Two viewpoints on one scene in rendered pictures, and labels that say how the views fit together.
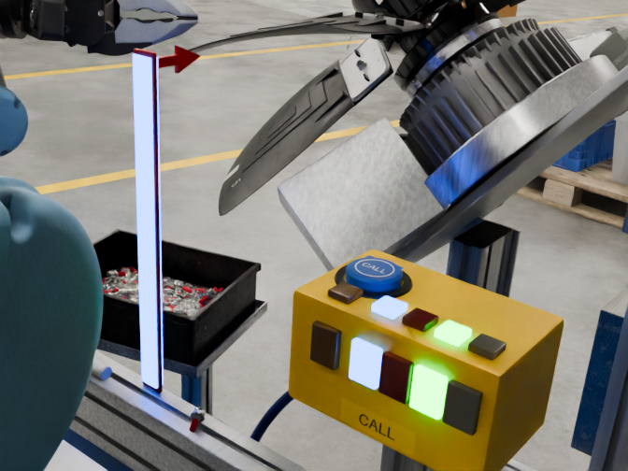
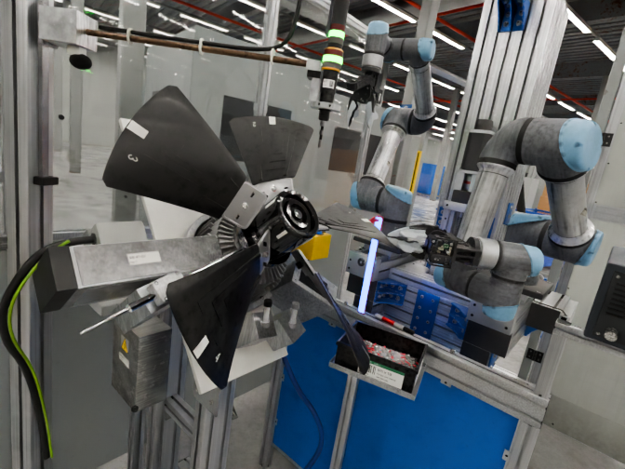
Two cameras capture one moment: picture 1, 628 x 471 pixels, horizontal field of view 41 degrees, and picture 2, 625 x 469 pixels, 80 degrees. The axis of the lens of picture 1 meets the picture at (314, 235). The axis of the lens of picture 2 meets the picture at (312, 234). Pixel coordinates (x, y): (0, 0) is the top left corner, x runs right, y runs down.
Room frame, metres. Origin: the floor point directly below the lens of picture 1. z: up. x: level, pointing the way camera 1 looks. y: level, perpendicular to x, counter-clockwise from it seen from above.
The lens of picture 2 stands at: (1.85, -0.01, 1.35)
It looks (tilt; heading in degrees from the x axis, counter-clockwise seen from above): 12 degrees down; 182
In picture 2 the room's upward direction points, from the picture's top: 9 degrees clockwise
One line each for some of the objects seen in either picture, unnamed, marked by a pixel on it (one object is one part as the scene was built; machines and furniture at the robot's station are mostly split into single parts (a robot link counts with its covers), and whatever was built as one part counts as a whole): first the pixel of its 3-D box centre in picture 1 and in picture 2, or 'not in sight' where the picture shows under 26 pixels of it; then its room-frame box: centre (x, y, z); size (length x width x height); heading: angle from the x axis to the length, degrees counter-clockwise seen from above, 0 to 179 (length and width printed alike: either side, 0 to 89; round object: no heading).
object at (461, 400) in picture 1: (462, 407); not in sight; (0.43, -0.10, 1.04); 0.02 x 0.01 x 0.03; 53
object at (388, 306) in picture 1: (389, 306); not in sight; (0.49, -0.05, 1.08); 0.02 x 0.02 x 0.01; 53
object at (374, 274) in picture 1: (374, 277); not in sight; (0.53, -0.04, 1.08); 0.04 x 0.04 x 0.02
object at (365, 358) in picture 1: (365, 363); not in sight; (0.47, -0.04, 1.04); 0.02 x 0.01 x 0.03; 53
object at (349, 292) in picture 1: (345, 292); not in sight; (0.51, -0.02, 1.08); 0.02 x 0.02 x 0.01; 53
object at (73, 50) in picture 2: not in sight; (80, 58); (0.96, -0.65, 1.48); 0.05 x 0.04 x 0.05; 88
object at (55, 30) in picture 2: not in sight; (66, 29); (0.95, -0.68, 1.54); 0.10 x 0.07 x 0.09; 88
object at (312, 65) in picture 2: not in sight; (324, 86); (0.97, -0.07, 1.50); 0.09 x 0.07 x 0.10; 88
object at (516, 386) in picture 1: (419, 365); (305, 243); (0.51, -0.08, 1.02); 0.16 x 0.10 x 0.11; 53
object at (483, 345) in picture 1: (487, 346); not in sight; (0.45, -0.11, 1.08); 0.02 x 0.02 x 0.01; 53
